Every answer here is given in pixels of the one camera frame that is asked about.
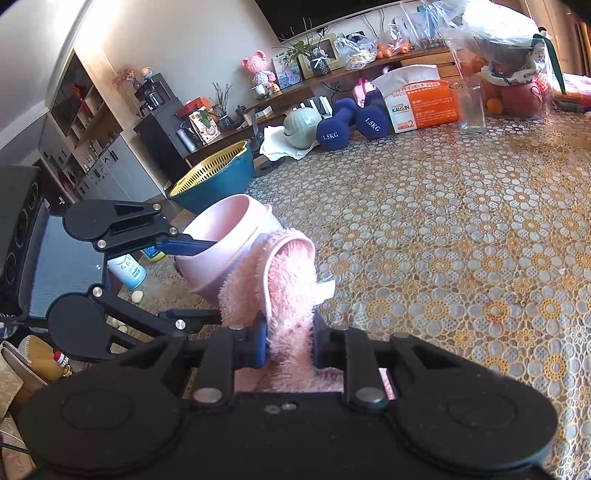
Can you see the metal cup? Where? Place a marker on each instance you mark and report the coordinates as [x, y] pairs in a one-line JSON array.
[[261, 90]]

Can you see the black cabinet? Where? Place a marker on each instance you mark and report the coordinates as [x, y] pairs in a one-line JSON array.
[[161, 138]]

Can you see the pink fluffy cloth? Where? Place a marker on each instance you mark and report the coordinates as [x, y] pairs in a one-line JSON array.
[[288, 295]]

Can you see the pile of oranges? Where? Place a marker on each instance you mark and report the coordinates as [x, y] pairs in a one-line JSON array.
[[392, 50]]

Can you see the illustrated round-print box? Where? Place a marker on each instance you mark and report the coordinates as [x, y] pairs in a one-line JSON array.
[[205, 127]]

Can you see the white cloth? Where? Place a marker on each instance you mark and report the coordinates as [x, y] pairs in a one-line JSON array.
[[277, 145]]

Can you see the large orange pomelo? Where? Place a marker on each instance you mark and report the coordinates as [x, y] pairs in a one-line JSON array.
[[521, 99]]

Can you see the floral lace tablecloth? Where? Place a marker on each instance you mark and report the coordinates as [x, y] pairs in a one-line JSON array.
[[452, 240]]

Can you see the clear drinking glass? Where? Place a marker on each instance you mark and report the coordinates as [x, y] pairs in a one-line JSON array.
[[467, 108]]

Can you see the blue dumbbell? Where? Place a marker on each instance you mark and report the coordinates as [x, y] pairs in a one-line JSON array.
[[375, 122], [334, 127]]

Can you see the white bottle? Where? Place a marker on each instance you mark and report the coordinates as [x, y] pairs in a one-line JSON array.
[[129, 272]]

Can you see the teal bowl with yellow colander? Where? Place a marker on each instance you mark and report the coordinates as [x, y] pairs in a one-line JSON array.
[[226, 177]]

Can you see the tan bag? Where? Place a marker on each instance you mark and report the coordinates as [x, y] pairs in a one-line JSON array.
[[32, 369]]

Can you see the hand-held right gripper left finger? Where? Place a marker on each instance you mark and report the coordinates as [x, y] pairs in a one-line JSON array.
[[259, 347]]

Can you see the pink bowl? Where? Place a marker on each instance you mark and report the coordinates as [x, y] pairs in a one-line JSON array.
[[221, 272]]

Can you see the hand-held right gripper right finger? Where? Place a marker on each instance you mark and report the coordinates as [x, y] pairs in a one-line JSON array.
[[318, 349]]

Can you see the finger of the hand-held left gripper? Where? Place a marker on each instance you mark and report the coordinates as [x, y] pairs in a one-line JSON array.
[[194, 319], [184, 243]]

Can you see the wooden sideboard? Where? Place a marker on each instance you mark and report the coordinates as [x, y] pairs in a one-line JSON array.
[[351, 76]]

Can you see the black coffee machine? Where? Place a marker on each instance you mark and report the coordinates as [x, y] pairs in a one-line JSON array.
[[154, 92]]

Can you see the orange and white carton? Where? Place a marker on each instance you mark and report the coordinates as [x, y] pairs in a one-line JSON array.
[[418, 104]]

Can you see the pink water bottle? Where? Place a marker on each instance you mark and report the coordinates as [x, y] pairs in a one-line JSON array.
[[365, 92]]

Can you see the plastic bag of food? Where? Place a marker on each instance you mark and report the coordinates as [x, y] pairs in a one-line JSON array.
[[354, 50]]

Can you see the dry twigs in pot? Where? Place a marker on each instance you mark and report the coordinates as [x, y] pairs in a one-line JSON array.
[[224, 113]]

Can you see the pale green lidded bowl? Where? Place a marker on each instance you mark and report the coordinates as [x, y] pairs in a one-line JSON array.
[[301, 127]]

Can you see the small orange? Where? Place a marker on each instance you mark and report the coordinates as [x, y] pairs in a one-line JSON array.
[[495, 106]]

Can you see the potted green plant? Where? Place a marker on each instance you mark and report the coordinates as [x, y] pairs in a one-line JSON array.
[[323, 50]]

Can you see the patterned fabric bag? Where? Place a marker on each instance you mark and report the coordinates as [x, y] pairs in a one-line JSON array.
[[526, 69]]

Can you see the yellow and blue bottle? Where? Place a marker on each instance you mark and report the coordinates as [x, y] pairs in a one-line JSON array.
[[151, 253]]

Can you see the clear plastic bag with bowl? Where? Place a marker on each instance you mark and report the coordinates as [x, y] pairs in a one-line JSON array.
[[489, 25]]

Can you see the wall shelf unit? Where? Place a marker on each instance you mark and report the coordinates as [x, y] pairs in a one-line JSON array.
[[87, 138]]

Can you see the pink plush toy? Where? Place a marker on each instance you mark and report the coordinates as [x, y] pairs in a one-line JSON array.
[[258, 67]]

